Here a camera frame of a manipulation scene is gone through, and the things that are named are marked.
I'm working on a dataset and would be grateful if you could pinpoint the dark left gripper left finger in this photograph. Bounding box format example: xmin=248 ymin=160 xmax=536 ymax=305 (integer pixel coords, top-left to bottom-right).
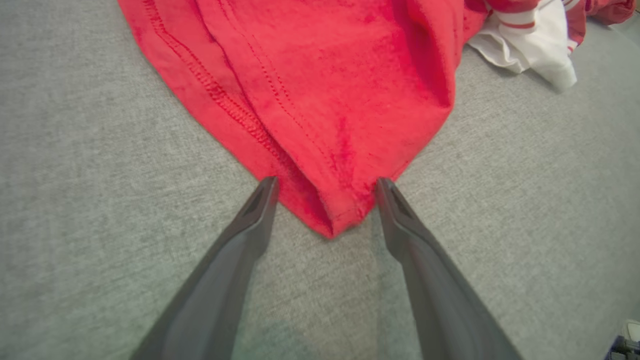
xmin=130 ymin=176 xmax=280 ymax=360

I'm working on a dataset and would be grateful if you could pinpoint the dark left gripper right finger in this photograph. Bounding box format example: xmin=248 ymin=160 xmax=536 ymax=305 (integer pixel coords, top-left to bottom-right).
xmin=376 ymin=177 xmax=523 ymax=360

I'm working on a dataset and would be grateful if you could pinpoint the red garment with white band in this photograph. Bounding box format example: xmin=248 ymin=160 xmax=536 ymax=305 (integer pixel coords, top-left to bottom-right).
xmin=117 ymin=0 xmax=638 ymax=240

